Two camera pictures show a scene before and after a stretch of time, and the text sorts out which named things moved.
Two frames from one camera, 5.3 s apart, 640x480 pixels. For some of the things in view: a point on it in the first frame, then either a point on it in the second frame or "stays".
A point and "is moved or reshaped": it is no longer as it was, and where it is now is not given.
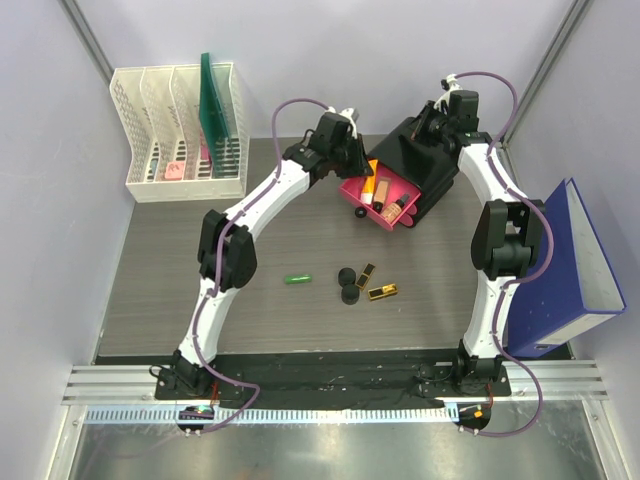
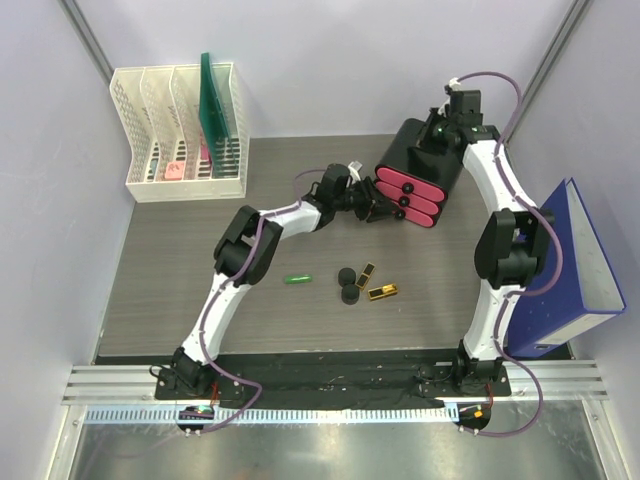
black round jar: (350, 294) stays
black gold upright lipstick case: (365, 275) stays
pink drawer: (407, 218) to (414, 200)
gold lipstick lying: (385, 290) stays
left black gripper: (360, 166) to (383, 210)
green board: (213, 116) stays
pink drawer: (351, 190) is moved or reshaped
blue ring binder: (577, 293) stays
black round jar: (346, 276) stays
